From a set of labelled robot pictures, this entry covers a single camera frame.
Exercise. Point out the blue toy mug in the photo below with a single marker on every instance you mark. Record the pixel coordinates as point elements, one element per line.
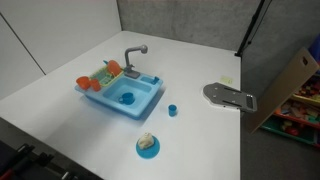
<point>127,98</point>

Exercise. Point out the light blue toy sink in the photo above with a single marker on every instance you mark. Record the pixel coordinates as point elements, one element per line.
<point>133,86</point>

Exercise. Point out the small blue toy piece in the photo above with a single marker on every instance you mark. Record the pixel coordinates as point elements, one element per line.
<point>155,80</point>

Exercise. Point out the small blue toy tumbler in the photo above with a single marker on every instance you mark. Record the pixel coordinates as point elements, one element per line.
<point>172,110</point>

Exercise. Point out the gray toy faucet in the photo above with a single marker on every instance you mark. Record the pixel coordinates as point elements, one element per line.
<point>130,56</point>

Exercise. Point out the orange toy plate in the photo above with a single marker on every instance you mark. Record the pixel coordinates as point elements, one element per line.
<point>114,67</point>

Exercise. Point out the cream toy food piece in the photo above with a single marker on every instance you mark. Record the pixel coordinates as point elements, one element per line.
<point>146,140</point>

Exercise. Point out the yellow toy dish rack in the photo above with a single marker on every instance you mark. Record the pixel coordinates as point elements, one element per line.
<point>101,77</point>

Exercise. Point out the round blue toy plate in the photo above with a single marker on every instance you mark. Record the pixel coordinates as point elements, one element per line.
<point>148,151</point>

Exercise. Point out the orange toy tumbler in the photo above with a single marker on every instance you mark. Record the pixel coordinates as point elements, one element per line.
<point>95,85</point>

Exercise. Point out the yellow sticky note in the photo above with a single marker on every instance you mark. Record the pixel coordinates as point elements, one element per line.
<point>226,80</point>

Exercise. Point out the gray metal mounting plate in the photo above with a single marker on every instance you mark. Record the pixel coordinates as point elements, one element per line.
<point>230,95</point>

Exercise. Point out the orange toy mug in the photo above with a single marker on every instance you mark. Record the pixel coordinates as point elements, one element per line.
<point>82,82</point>

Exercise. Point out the black stand pole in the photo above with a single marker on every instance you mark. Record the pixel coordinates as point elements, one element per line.
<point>250,30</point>

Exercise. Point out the colourful toy shelf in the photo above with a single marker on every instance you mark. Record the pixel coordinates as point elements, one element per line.
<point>300,110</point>

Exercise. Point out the black equipment frame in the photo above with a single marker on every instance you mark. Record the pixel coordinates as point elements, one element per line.
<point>30,161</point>

